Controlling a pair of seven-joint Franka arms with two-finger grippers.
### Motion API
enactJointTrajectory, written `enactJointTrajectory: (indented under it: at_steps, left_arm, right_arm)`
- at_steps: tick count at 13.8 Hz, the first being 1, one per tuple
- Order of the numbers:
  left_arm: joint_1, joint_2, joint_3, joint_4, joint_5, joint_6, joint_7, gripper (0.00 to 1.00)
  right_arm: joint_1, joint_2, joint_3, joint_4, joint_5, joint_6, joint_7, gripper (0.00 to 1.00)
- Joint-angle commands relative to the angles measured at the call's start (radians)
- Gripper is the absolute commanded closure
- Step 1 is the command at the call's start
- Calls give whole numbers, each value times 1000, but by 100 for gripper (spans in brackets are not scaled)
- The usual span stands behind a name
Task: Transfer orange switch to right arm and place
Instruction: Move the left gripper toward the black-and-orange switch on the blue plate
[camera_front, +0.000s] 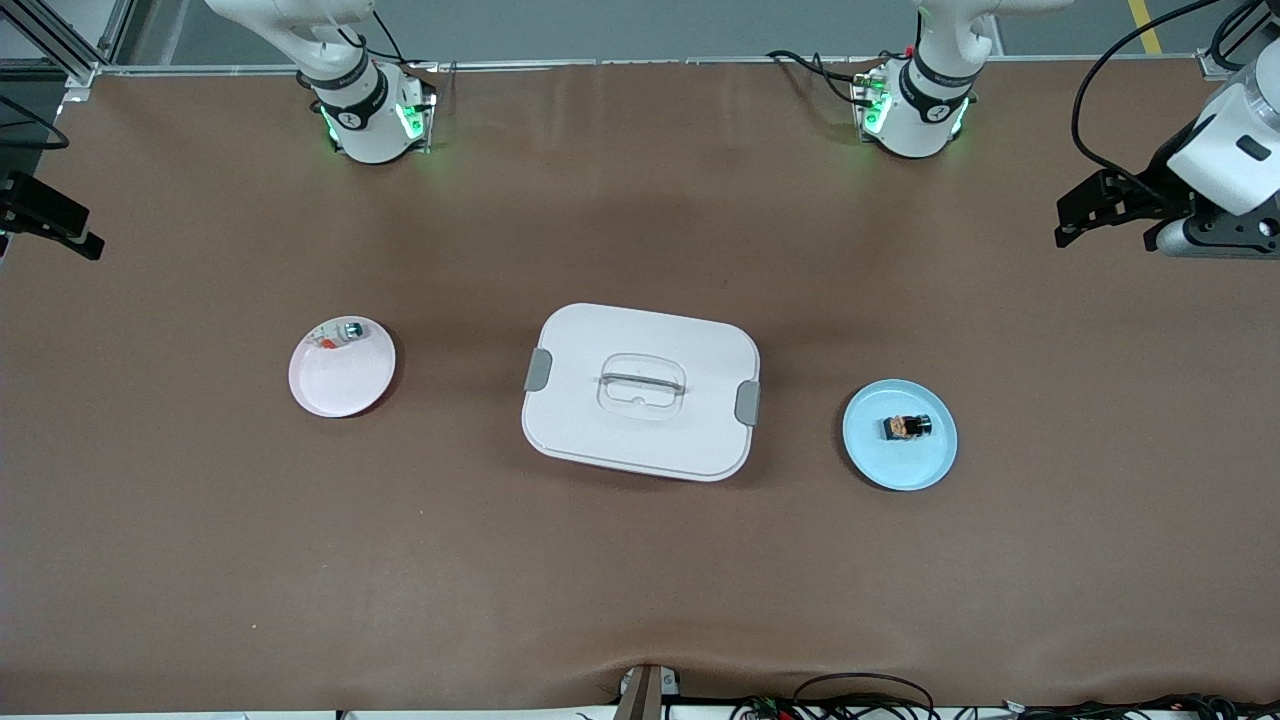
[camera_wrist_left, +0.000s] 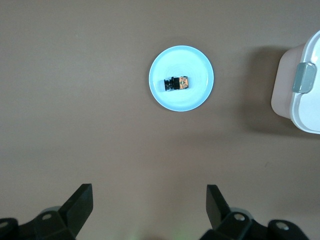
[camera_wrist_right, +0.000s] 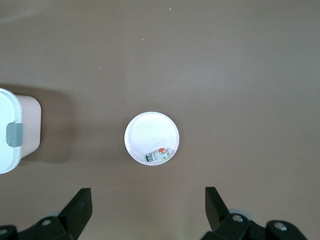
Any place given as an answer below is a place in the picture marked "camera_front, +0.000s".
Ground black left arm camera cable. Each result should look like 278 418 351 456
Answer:
1072 0 1226 201

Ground black looped cable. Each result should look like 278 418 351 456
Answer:
1210 0 1276 71

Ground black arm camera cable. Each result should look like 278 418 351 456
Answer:
1072 0 1226 201
0 95 71 153

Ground brown table mat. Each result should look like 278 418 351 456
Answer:
0 58 1280 716

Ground metal table edge strip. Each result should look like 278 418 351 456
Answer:
95 55 1206 76

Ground blue round plate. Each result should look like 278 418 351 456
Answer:
842 378 959 492

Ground black cable bundle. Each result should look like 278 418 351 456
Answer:
1000 692 1280 720

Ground camera mount post with bracket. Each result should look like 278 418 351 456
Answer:
612 663 683 720

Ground black arched cable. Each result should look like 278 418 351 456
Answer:
793 672 938 720

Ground pink round plate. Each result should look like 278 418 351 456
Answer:
288 316 397 419

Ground black arm base cable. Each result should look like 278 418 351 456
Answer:
766 48 873 103
368 8 441 73

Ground white lidded box, grey latches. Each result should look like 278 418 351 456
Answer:
521 302 762 483

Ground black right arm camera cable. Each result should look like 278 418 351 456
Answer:
0 95 71 153

